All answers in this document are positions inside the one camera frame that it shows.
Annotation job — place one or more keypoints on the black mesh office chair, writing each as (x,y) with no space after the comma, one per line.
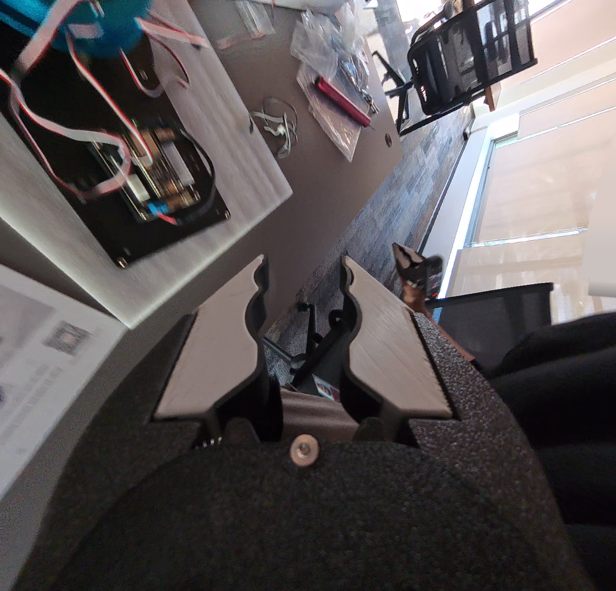
(471,57)

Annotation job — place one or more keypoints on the beige window blind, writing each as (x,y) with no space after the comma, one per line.
(529,191)

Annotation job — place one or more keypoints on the instruction booklet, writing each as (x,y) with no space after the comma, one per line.
(38,384)

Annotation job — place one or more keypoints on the white foam sheet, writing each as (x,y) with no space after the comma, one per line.
(240,167)

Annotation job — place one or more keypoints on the small clear parts bag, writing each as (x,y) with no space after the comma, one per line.
(252,18)

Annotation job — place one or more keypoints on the control circuit board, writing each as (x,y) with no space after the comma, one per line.
(159,177)

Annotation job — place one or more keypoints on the grey desk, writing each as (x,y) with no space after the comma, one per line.
(313,191)

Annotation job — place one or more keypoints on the flat clear plastic bag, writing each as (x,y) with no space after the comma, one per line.
(337,129)

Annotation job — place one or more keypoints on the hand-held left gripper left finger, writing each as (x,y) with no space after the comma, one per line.
(216,350)

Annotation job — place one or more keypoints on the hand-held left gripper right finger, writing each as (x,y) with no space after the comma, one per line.
(390,350)

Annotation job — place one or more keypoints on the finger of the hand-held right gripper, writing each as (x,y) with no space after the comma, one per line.
(406,263)

